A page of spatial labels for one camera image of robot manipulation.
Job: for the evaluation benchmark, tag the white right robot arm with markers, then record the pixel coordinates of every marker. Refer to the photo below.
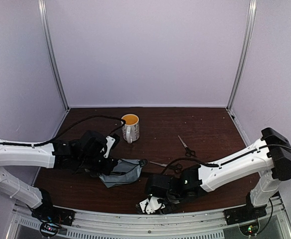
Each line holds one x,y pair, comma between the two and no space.
270,154

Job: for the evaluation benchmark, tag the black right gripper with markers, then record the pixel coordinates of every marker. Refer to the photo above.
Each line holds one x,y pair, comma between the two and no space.
167,201

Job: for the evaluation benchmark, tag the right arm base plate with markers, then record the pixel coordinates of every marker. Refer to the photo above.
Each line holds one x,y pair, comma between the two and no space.
246,218

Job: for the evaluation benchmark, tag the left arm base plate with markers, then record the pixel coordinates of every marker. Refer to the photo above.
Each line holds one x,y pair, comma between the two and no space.
52,219

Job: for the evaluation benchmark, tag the white floral mug yellow inside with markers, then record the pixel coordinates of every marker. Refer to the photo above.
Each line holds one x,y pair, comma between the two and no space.
131,129

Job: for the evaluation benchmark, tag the aluminium table front rail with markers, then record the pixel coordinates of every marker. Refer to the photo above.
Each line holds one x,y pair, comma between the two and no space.
209,224

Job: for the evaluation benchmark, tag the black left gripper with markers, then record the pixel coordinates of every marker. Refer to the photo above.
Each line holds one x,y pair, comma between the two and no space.
109,164

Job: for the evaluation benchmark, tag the thinning scissors black handles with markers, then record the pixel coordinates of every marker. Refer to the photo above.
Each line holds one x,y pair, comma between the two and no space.
177,168

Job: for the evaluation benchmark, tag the aluminium corner post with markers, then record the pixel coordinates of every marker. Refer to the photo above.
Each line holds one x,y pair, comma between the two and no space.
51,53
250,23

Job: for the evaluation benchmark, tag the aluminium corner post left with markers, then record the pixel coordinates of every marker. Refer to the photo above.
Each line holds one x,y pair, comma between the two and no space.
51,53

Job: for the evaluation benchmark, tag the silver scissors black handles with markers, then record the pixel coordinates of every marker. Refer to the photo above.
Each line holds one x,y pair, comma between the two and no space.
189,152

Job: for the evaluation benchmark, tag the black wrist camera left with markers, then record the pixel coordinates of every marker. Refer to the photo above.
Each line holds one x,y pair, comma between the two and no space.
111,142

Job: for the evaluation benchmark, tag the aluminium corner post right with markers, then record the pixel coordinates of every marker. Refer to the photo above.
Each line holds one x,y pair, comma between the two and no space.
250,23

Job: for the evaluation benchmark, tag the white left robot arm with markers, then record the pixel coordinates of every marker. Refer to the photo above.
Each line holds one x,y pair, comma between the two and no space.
56,154

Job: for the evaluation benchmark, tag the grey zippered pouch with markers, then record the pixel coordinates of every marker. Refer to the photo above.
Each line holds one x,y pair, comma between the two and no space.
127,171

